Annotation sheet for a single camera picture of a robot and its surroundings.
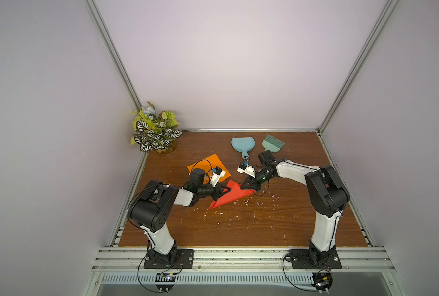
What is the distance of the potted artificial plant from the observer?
89cm

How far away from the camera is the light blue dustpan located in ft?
3.68

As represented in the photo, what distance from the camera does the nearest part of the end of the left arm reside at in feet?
2.66
